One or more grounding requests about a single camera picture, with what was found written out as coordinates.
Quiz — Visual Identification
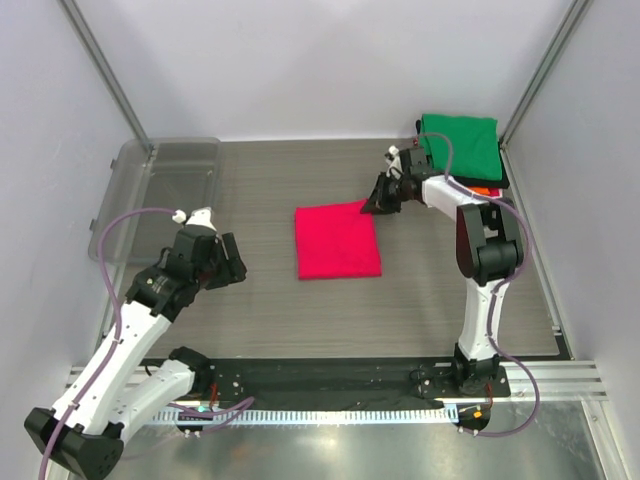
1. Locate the crimson red t-shirt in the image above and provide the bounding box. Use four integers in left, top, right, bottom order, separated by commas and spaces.
294, 200, 382, 280

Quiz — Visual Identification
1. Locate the clear plastic bin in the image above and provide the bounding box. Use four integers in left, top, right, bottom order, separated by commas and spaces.
88, 137, 223, 265

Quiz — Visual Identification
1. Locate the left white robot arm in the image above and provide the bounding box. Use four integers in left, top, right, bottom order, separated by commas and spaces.
24, 225, 247, 479

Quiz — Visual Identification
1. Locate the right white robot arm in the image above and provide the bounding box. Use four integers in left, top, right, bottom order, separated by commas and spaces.
361, 146, 525, 396

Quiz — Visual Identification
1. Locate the green folded t-shirt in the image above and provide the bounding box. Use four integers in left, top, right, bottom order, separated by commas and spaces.
417, 113, 503, 182

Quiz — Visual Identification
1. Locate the black folded t-shirt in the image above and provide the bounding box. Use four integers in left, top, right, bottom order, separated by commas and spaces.
414, 118, 511, 191

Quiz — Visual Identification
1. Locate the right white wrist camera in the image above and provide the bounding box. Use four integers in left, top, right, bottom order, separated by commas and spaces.
384, 145, 402, 171

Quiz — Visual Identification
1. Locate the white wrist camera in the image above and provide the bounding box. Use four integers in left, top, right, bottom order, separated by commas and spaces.
171, 207, 217, 232
384, 145, 402, 171

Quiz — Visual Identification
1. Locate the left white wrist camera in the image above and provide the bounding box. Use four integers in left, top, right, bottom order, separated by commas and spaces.
171, 207, 217, 232

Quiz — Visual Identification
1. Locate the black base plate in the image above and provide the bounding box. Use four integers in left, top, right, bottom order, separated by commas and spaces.
202, 357, 511, 412

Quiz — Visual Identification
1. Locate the slotted cable duct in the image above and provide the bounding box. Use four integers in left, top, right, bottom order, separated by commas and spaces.
148, 404, 459, 427

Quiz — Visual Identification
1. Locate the right aluminium corner post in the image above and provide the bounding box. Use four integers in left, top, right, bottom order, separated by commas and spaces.
499, 0, 593, 150

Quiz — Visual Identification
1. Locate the aluminium corner post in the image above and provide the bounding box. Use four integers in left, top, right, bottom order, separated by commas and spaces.
57, 0, 154, 156
499, 0, 593, 150

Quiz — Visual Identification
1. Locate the aluminium frame rail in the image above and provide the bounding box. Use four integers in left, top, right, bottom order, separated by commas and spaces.
64, 362, 609, 407

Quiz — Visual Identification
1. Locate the left aluminium corner post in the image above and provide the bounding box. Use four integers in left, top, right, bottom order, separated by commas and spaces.
57, 0, 154, 156

